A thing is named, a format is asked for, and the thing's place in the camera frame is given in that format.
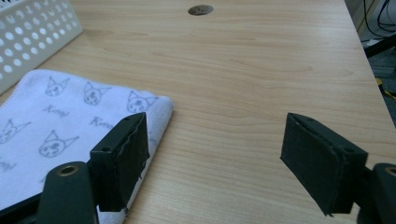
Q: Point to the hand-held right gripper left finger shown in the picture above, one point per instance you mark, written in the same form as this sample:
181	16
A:
120	161

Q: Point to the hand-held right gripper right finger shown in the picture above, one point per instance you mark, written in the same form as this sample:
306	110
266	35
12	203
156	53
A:
323	168

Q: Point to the white cat print towel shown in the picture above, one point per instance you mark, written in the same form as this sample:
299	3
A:
62	124

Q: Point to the white perforated plastic basket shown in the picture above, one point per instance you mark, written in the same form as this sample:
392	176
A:
28	37

